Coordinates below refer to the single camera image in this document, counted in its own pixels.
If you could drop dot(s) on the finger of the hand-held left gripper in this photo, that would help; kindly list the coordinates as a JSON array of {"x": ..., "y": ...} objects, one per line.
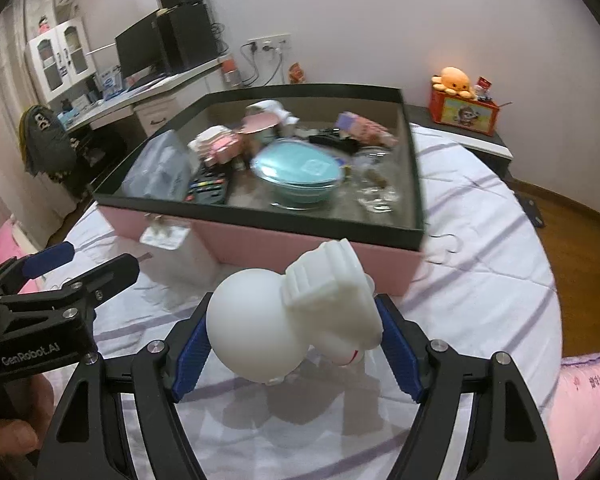
[
  {"x": 110, "y": 272},
  {"x": 50, "y": 257}
]

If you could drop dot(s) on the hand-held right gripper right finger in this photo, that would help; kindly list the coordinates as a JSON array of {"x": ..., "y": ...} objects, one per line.
[{"x": 400, "y": 355}]

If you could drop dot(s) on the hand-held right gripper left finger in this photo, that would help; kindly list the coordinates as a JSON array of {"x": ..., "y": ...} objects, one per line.
[{"x": 192, "y": 355}]

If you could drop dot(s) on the white figurine toy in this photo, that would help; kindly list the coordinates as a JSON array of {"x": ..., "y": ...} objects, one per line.
[{"x": 250, "y": 320}]

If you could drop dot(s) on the black remote control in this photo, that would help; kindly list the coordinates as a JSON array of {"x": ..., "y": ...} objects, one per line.
[{"x": 207, "y": 187}]

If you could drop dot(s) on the pink box with black rim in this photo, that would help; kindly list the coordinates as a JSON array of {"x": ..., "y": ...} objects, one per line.
[{"x": 305, "y": 245}]

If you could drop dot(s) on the small pink block toy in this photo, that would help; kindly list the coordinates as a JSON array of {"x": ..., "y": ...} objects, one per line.
[{"x": 217, "y": 145}]

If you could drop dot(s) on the clear glass bottle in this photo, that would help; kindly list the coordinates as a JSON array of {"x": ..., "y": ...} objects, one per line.
[{"x": 375, "y": 180}]

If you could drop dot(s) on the rose gold round tin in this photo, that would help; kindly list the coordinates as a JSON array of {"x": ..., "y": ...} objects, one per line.
[{"x": 260, "y": 127}]

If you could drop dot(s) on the large pink block toy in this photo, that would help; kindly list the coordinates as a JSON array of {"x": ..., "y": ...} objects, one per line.
[{"x": 367, "y": 130}]

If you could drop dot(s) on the large white power adapter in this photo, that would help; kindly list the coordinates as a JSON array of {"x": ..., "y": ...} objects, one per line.
[{"x": 272, "y": 112}]

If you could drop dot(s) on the person's left hand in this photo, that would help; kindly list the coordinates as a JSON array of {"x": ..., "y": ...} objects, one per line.
[{"x": 30, "y": 410}]

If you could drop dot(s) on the pink blanket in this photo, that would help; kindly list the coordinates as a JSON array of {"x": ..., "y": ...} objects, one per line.
[{"x": 5, "y": 250}]

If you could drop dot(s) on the white striped quilt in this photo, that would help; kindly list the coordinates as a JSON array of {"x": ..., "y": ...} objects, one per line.
[{"x": 480, "y": 285}]

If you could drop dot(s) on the black office chair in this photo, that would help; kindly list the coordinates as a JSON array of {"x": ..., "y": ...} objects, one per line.
[{"x": 95, "y": 155}]

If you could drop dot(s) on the clear plastic case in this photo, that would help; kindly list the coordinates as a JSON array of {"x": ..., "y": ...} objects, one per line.
[{"x": 160, "y": 167}]

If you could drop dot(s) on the dark printed jacket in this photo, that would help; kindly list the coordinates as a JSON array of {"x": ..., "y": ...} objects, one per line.
[{"x": 45, "y": 137}]

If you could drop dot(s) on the beige curtain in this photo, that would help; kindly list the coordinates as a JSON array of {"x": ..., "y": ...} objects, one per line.
[{"x": 2, "y": 135}]

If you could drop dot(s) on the white desk drawer unit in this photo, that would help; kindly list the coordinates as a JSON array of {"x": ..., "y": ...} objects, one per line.
[{"x": 160, "y": 115}]

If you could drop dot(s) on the white desk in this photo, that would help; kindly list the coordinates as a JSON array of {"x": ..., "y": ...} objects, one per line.
[{"x": 130, "y": 97}]

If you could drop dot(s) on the blue white box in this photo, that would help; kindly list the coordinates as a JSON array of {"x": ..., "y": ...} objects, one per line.
[{"x": 110, "y": 82}]

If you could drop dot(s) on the dark floor object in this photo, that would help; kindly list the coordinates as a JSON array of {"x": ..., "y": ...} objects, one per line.
[{"x": 532, "y": 212}]

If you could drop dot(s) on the black keyboard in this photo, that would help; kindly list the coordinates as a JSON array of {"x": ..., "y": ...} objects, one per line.
[{"x": 145, "y": 81}]

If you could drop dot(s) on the white glass door cabinet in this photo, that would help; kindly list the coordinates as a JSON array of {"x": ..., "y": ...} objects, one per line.
[{"x": 60, "y": 60}]

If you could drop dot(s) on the pink printed pillow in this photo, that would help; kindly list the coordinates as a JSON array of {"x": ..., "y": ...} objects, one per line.
[{"x": 590, "y": 410}]

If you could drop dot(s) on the teal round lidded container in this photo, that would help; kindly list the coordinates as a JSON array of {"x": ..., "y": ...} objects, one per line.
[{"x": 297, "y": 170}]

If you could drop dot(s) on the dark topped nightstand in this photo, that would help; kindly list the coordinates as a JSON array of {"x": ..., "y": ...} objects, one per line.
[{"x": 480, "y": 145}]

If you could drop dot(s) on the black computer monitor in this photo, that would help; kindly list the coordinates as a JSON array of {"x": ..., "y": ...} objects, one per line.
[{"x": 140, "y": 45}]

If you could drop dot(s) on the bottle with orange cap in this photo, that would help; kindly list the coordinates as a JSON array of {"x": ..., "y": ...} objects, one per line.
[{"x": 231, "y": 74}]

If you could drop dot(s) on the black computer tower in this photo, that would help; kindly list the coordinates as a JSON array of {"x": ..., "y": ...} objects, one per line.
[{"x": 187, "y": 40}]

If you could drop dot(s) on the red tin box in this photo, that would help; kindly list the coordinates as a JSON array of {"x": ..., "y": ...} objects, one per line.
[{"x": 462, "y": 112}]

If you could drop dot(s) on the small orange packet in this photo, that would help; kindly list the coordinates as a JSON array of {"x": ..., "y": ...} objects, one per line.
[{"x": 297, "y": 73}]

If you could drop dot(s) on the small red toy figure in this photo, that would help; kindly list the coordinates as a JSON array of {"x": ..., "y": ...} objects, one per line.
[{"x": 484, "y": 89}]

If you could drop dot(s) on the orange plush octopus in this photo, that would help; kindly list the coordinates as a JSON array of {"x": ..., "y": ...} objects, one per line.
[{"x": 452, "y": 80}]

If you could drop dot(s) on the white wall socket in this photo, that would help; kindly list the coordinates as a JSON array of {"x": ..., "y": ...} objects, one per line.
[{"x": 270, "y": 42}]

